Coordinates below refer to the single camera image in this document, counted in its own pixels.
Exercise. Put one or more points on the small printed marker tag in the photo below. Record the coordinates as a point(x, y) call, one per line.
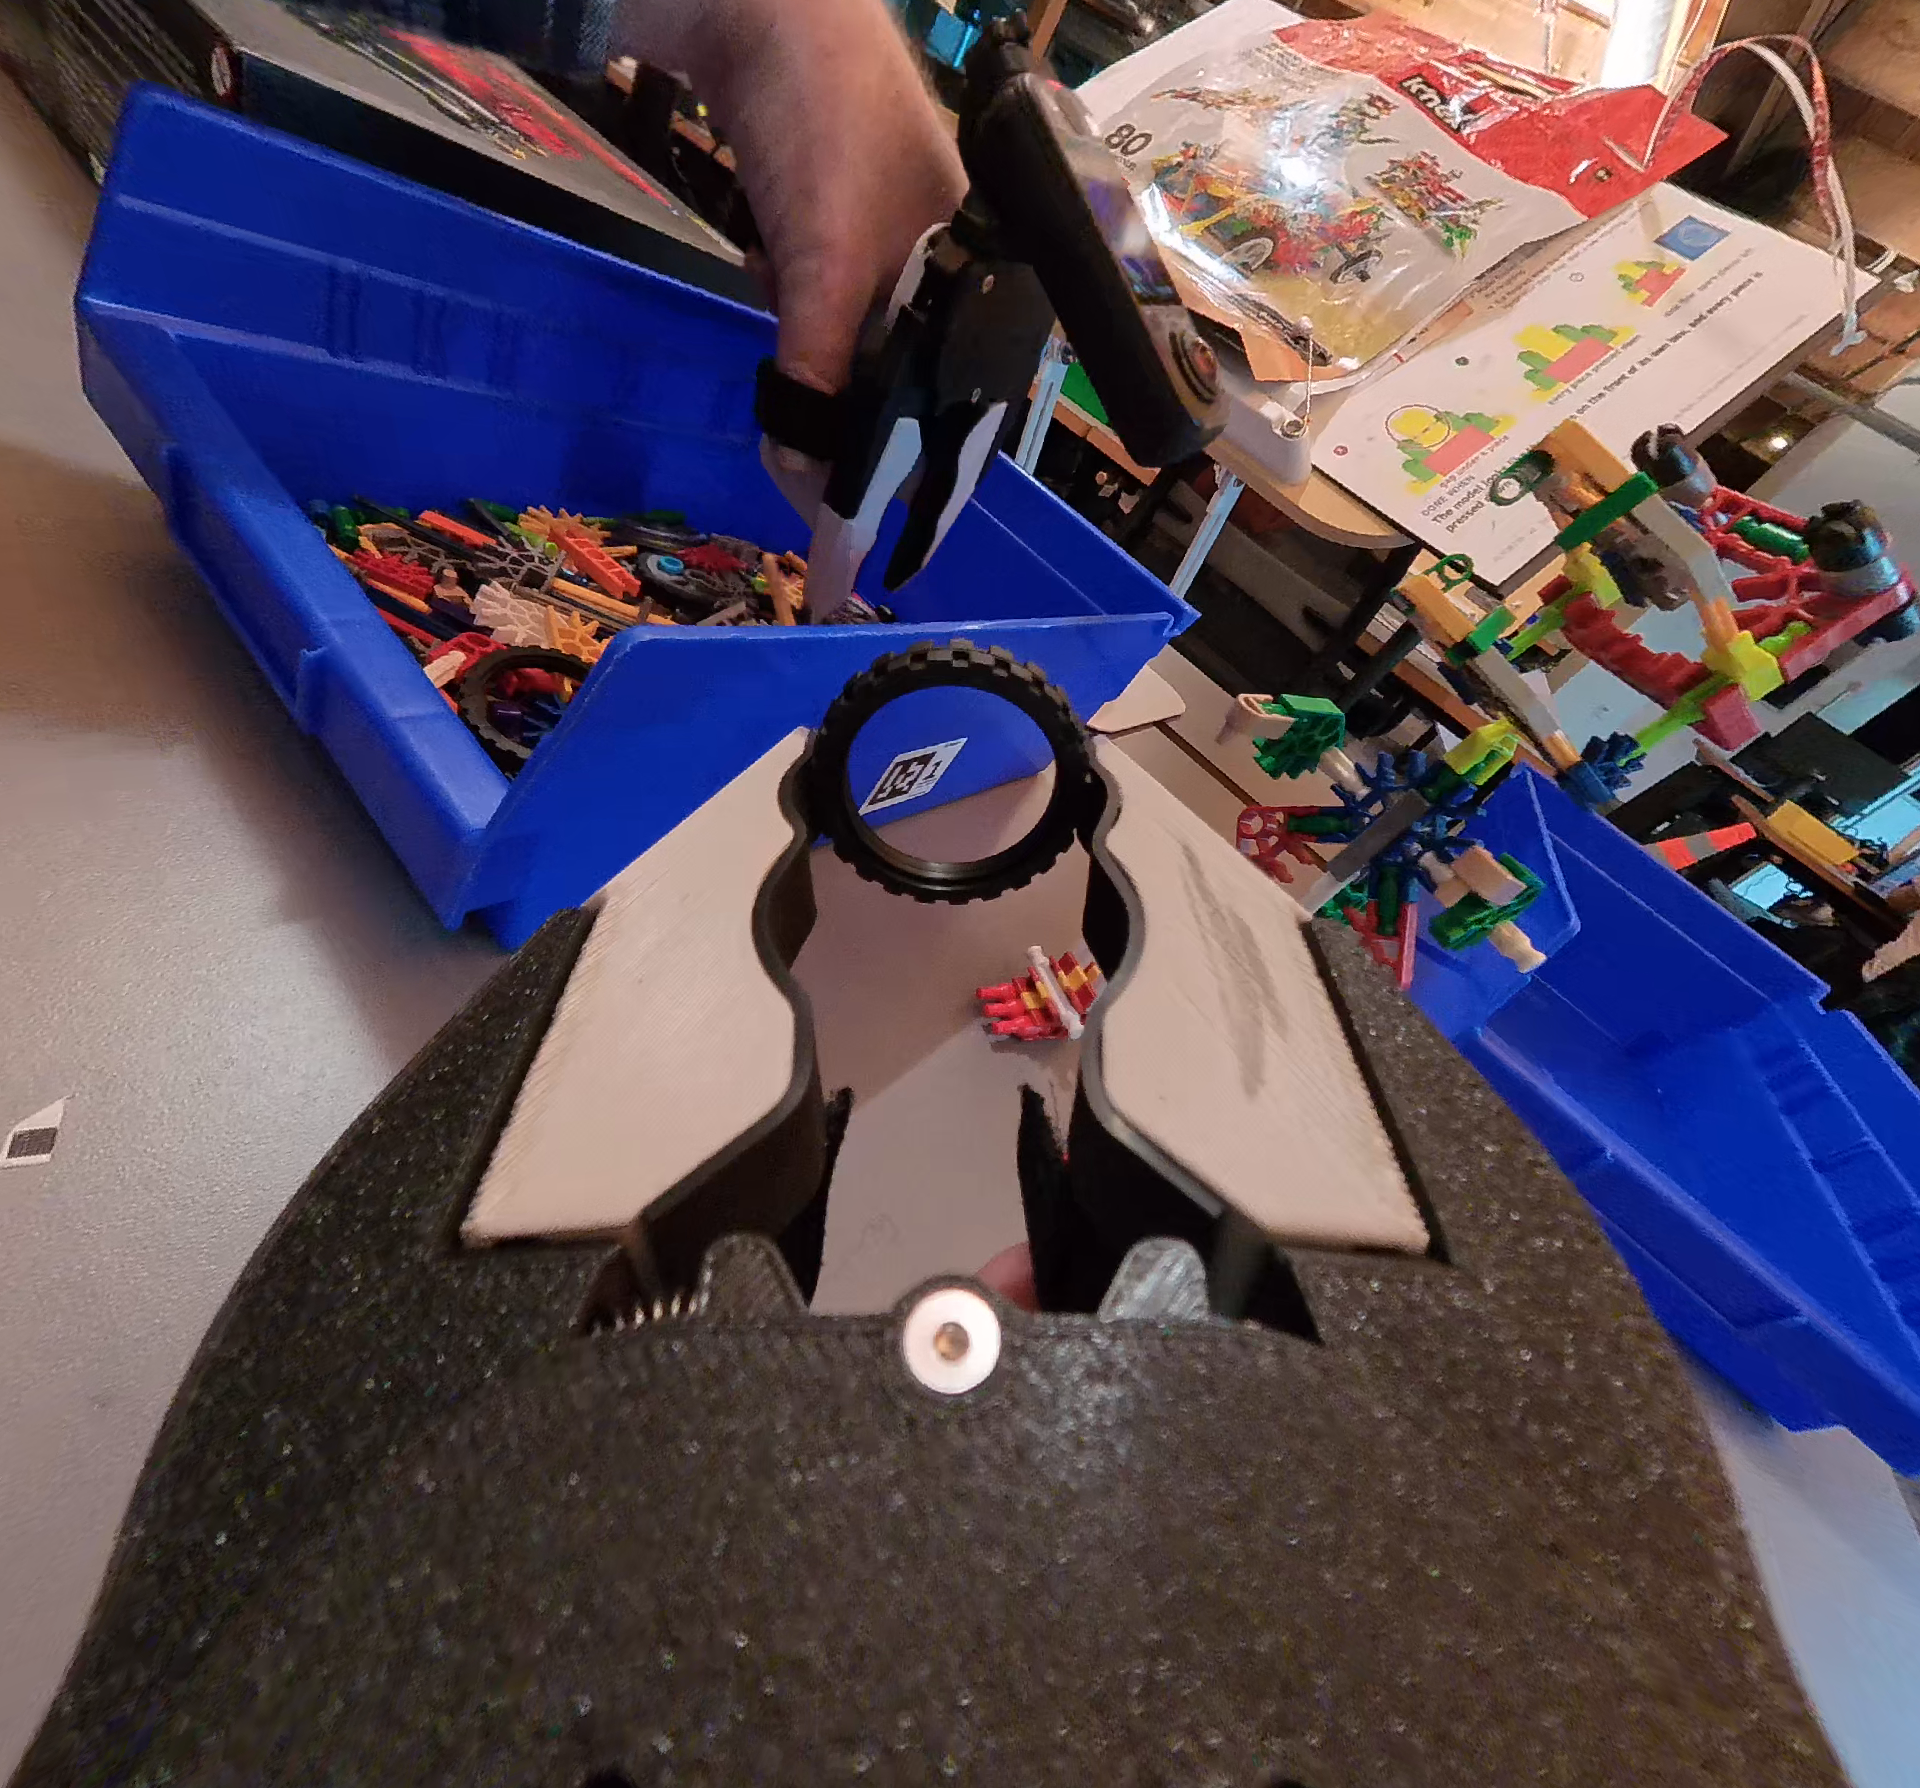
point(34, 1140)

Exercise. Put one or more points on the blue plastic parts bin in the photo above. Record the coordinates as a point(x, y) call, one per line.
point(269, 363)

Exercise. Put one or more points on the clear plastic toy bag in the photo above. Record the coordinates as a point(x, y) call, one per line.
point(1320, 183)

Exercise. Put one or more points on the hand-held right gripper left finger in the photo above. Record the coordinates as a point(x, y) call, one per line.
point(645, 1054)

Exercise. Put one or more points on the white instruction sheet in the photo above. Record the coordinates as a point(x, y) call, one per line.
point(1650, 363)

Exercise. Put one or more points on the person's left hand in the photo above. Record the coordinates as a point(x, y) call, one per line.
point(841, 244)

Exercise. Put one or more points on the black toy box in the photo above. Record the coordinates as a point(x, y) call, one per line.
point(451, 124)

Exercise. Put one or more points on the black rubber toy tyre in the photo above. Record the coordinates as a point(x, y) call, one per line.
point(960, 665)

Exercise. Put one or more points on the pile of colourful toy pieces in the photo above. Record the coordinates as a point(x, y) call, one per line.
point(527, 588)

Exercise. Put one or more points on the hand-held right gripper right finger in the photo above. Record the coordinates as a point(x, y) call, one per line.
point(1260, 1068)

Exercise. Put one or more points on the colourful construction toy model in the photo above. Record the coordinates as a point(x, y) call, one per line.
point(1636, 665)

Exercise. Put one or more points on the red yellow toy foot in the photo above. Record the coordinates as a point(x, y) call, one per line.
point(1034, 994)

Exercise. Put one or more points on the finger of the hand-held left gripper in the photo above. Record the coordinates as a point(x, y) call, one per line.
point(960, 468)
point(856, 529)

